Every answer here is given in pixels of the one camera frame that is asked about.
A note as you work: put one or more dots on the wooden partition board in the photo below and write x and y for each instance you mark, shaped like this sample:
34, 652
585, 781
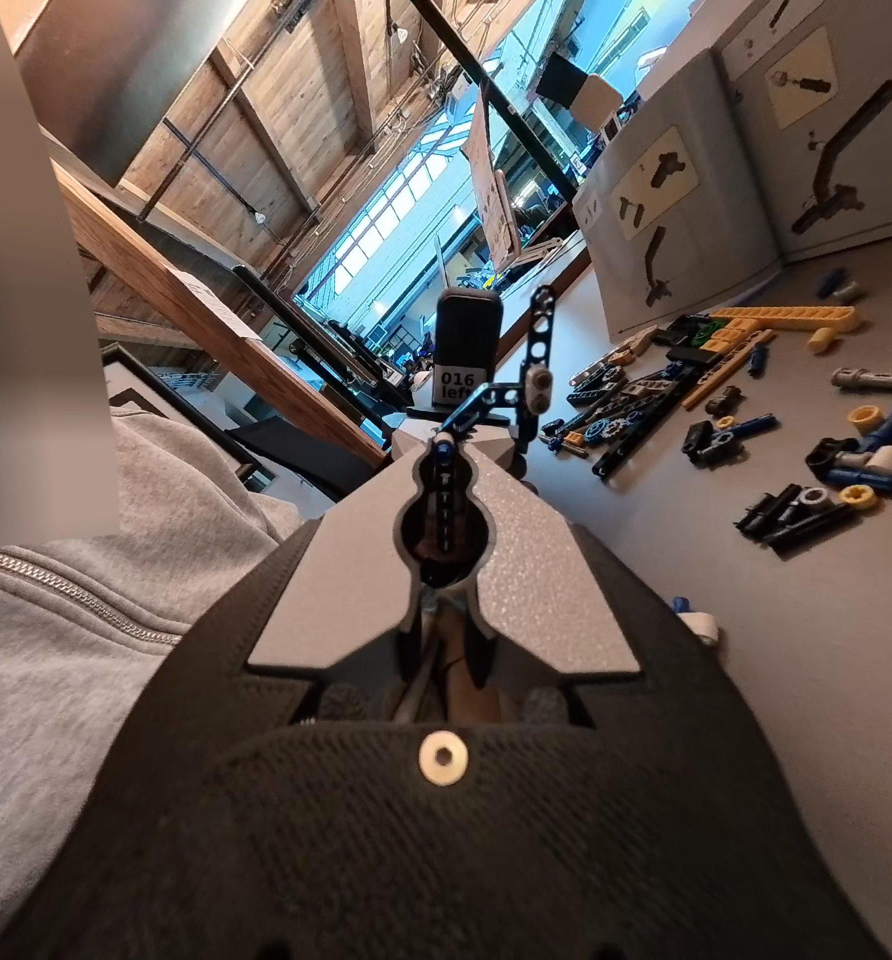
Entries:
213, 315

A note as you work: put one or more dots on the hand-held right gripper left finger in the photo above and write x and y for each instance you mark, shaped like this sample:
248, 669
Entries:
341, 592

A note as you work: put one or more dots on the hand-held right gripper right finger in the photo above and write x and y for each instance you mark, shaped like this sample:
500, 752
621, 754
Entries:
551, 592

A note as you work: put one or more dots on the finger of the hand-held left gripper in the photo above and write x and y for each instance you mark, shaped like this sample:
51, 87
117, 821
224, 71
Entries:
408, 439
498, 442

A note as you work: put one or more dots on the cardboard panel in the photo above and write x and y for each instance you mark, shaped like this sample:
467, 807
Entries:
491, 195

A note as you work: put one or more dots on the lego instruction booklet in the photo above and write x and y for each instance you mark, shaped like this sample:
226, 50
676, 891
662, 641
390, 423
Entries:
701, 150

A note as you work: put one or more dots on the blue lego pin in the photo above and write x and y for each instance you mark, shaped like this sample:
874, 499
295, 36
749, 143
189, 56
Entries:
443, 448

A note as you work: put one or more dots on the pile of loose lego pieces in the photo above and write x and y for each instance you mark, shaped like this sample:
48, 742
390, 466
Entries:
723, 427

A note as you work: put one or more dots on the black lego beam assembly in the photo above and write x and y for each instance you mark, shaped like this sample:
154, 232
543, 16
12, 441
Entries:
540, 337

